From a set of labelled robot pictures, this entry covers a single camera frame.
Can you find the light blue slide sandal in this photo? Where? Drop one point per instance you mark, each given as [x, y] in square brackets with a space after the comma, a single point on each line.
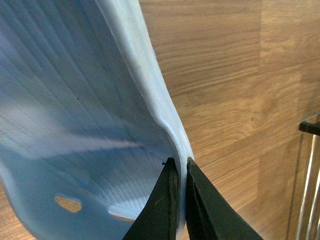
[86, 119]

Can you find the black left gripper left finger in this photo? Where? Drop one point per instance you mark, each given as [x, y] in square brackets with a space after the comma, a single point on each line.
[159, 218]

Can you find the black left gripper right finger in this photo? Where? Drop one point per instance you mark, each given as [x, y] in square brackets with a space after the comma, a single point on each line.
[208, 215]

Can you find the black metal shoe rack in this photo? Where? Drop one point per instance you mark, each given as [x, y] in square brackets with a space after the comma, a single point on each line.
[314, 130]

